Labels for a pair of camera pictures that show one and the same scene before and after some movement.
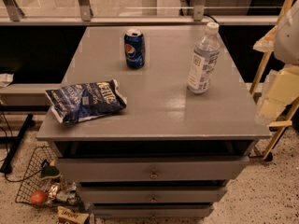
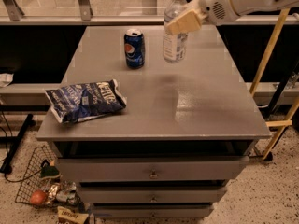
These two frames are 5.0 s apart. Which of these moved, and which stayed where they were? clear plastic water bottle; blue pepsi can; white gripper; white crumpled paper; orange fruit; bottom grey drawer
Moved: white gripper; clear plastic water bottle
Stayed: white crumpled paper; orange fruit; blue pepsi can; bottom grey drawer
